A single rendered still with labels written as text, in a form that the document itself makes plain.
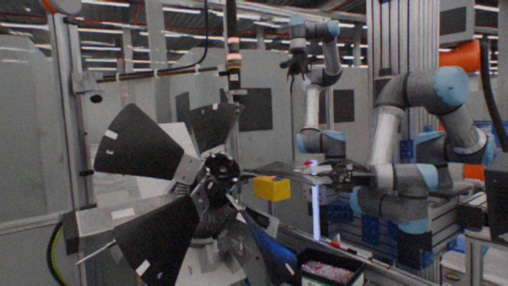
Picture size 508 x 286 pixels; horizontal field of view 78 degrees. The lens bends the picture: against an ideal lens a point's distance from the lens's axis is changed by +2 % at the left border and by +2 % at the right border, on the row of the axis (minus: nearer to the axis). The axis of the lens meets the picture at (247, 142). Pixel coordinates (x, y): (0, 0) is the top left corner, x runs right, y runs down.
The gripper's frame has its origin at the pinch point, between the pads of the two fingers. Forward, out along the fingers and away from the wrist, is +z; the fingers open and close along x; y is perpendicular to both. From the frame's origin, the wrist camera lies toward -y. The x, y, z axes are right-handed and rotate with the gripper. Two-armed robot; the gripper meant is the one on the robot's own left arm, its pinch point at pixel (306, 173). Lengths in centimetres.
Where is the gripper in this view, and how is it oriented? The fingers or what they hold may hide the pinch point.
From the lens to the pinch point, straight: 101.7
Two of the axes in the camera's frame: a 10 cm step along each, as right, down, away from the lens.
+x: 0.8, 9.8, 1.8
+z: -9.5, 0.2, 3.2
